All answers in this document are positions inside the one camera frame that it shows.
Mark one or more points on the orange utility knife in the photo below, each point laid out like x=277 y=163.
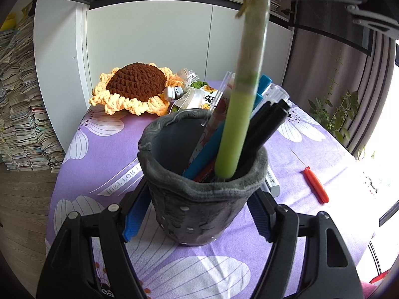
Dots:
x=313 y=182

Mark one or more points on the purple floral tablecloth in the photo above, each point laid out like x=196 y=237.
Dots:
x=101 y=166

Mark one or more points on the green highlighter pen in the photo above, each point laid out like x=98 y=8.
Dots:
x=251 y=53

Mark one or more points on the green crocheted flower stem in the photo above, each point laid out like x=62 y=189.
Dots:
x=198 y=84

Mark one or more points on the green potted plant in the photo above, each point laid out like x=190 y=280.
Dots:
x=346 y=106

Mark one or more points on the translucent white ribbon bow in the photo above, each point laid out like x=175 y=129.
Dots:
x=183 y=97

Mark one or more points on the grey felt pen holder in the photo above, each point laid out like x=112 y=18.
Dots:
x=189 y=212

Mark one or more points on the tall stack of books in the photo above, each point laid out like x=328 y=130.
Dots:
x=28 y=140

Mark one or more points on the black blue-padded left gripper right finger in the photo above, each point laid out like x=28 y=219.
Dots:
x=328 y=270

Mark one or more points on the grey curtain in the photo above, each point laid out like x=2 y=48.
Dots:
x=312 y=53

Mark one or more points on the crocheted sunflower head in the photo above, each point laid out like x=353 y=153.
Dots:
x=137 y=88

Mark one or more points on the blue pen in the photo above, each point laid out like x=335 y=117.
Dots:
x=206 y=155

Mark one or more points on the red patterned pen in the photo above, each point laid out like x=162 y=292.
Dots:
x=219 y=110

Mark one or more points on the black marker pen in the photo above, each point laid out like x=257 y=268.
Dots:
x=262 y=126

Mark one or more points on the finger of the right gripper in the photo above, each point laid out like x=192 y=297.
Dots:
x=375 y=15

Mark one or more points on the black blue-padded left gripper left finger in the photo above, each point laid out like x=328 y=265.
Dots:
x=69 y=270

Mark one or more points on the white cabinet with shelves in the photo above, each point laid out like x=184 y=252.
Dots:
x=76 y=42

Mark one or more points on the red gel pen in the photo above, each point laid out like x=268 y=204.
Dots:
x=267 y=91

